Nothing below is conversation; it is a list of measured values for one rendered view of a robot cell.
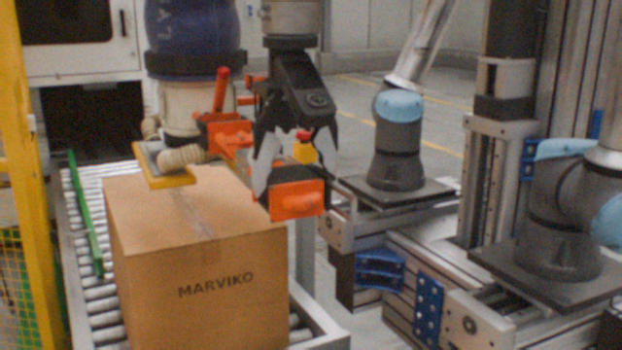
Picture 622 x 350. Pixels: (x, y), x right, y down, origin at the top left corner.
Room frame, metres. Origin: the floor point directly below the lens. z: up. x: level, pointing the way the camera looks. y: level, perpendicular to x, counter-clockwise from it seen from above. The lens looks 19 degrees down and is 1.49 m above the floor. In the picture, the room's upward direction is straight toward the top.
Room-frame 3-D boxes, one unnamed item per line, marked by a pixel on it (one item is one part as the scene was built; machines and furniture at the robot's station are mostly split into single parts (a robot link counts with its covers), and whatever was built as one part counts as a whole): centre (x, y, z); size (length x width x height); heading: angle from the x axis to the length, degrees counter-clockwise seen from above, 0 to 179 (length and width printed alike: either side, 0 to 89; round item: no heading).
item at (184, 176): (1.19, 0.35, 1.14); 0.34 x 0.10 x 0.05; 23
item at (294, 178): (0.67, 0.03, 1.24); 0.08 x 0.07 x 0.05; 23
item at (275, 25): (0.69, 0.02, 1.47); 0.08 x 0.08 x 0.05
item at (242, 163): (0.80, 0.08, 1.24); 0.07 x 0.07 x 0.04; 23
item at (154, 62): (1.23, 0.26, 1.36); 0.23 x 0.23 x 0.04
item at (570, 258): (0.86, -0.45, 1.09); 0.15 x 0.15 x 0.10
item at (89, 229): (2.34, 1.12, 0.60); 1.60 x 0.10 x 0.09; 27
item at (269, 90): (0.70, 0.03, 1.39); 0.09 x 0.08 x 0.12; 23
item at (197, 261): (1.42, 0.36, 0.75); 0.60 x 0.40 x 0.40; 25
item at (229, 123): (1.00, 0.16, 1.25); 0.10 x 0.08 x 0.06; 113
